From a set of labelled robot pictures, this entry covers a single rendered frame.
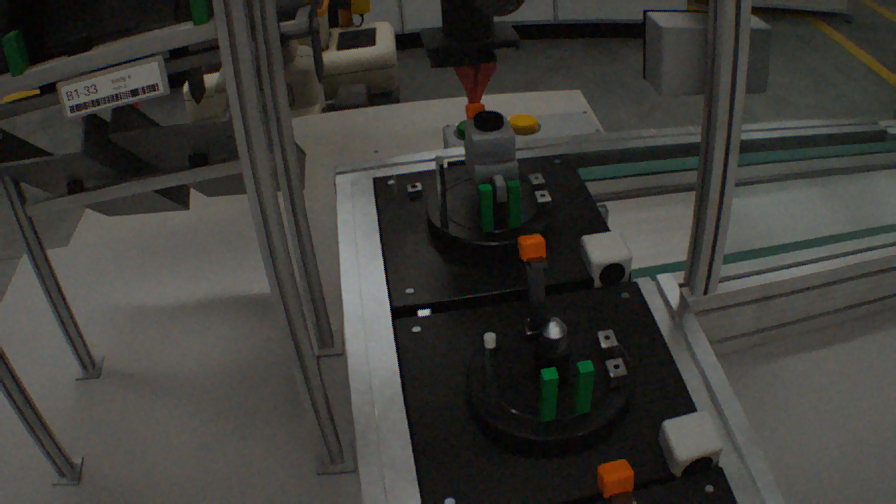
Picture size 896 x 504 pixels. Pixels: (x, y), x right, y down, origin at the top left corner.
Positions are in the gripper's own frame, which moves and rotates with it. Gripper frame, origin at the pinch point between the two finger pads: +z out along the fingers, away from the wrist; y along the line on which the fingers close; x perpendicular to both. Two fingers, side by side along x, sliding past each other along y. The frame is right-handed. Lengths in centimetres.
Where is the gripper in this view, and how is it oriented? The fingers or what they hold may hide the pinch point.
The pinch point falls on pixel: (473, 103)
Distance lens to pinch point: 86.8
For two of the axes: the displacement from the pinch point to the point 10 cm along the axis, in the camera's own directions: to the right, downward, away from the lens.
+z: 0.7, 7.9, 6.1
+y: 9.9, -1.5, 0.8
